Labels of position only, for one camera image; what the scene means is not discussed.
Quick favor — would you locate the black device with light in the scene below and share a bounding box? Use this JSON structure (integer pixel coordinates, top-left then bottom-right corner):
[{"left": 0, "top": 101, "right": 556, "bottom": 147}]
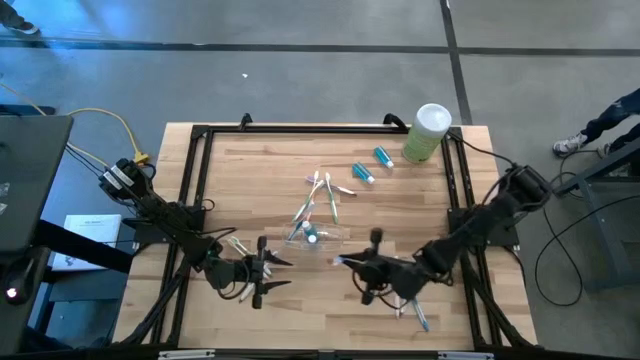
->
[{"left": 0, "top": 247, "right": 51, "bottom": 351}]

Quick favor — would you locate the black desk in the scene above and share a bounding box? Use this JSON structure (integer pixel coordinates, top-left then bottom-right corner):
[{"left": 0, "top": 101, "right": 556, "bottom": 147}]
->
[{"left": 0, "top": 113, "right": 75, "bottom": 254}]

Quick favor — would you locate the yellow cable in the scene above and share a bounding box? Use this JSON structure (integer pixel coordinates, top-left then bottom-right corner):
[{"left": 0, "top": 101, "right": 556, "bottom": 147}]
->
[{"left": 0, "top": 82, "right": 151, "bottom": 166}]

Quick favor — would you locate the grey metal stand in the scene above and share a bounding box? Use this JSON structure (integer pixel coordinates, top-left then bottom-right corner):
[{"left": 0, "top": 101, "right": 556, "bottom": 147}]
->
[{"left": 552, "top": 149, "right": 640, "bottom": 296}]

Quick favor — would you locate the black support beam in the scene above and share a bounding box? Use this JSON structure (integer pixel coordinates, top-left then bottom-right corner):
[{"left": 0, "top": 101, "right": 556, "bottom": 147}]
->
[{"left": 30, "top": 218, "right": 135, "bottom": 275}]

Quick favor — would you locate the silver corner bracket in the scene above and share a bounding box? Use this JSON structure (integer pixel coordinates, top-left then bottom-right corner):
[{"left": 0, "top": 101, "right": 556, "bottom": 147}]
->
[
  {"left": 437, "top": 350, "right": 495, "bottom": 360},
  {"left": 157, "top": 348, "right": 217, "bottom": 360}
]

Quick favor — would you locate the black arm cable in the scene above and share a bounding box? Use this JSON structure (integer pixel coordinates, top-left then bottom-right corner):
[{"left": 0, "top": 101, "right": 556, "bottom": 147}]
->
[{"left": 452, "top": 130, "right": 519, "bottom": 169}]

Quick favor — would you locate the black aluminium table frame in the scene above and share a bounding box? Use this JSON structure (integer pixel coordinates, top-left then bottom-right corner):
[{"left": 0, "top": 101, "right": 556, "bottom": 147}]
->
[{"left": 113, "top": 122, "right": 539, "bottom": 351}]

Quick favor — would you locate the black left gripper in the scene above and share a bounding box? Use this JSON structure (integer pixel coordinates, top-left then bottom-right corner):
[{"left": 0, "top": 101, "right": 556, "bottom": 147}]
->
[{"left": 202, "top": 236, "right": 295, "bottom": 310}]

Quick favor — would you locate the green disinfecting wipes canister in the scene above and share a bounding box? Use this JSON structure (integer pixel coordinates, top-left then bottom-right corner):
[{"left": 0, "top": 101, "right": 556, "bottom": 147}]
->
[{"left": 402, "top": 102, "right": 453, "bottom": 164}]

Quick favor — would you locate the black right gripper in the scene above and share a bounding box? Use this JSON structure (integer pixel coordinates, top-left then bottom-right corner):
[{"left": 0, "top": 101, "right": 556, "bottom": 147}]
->
[{"left": 339, "top": 227, "right": 431, "bottom": 307}]

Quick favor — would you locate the black floor cable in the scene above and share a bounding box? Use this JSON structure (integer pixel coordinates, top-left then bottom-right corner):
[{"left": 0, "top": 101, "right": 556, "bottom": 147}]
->
[{"left": 533, "top": 193, "right": 640, "bottom": 307}]

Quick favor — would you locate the white booklet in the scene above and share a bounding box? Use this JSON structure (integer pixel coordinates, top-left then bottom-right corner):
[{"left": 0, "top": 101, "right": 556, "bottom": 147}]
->
[{"left": 51, "top": 213, "right": 123, "bottom": 272}]

